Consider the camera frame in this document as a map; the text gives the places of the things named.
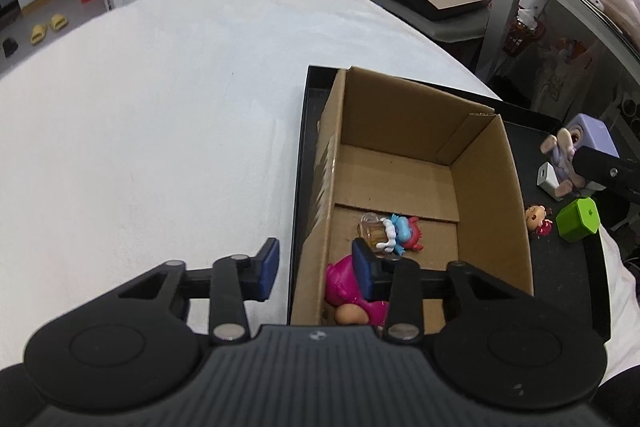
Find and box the purple cube toy figure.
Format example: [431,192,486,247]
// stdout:
[539,113,620,198]

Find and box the pink bear figurine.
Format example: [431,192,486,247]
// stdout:
[324,255,388,327]

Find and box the blue red smurf figurine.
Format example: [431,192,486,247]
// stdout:
[357,212,423,256]

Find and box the green hexagonal box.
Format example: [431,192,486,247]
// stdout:
[555,197,600,243]

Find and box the small red-bow doll figurine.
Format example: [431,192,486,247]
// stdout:
[525,205,553,237]

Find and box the white power adapter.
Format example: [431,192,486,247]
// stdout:
[536,161,562,200]

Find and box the beige tote bag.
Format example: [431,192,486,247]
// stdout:
[532,41,604,120]

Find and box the black rectangular tray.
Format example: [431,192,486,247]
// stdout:
[288,65,611,336]

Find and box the brown cardboard box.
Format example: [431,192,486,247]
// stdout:
[290,66,534,325]

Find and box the red plastic basket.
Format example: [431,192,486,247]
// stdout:
[502,18,546,57]

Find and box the white towel cloth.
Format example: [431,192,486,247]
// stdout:
[0,0,640,388]

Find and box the grey curved desk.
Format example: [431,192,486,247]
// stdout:
[475,0,639,82]

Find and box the yellow slipper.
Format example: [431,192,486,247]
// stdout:
[49,14,68,32]
[30,24,48,46]

